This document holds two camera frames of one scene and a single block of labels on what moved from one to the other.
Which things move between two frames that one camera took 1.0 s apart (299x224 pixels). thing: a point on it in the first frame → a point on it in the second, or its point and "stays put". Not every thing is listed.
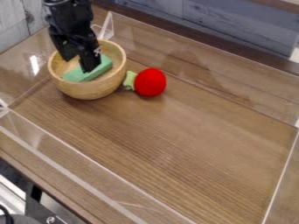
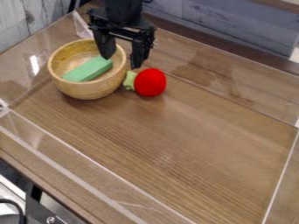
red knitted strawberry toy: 147,82 stays put
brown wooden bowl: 98,87 stays put
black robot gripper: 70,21 → 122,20
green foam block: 78,75 stays put
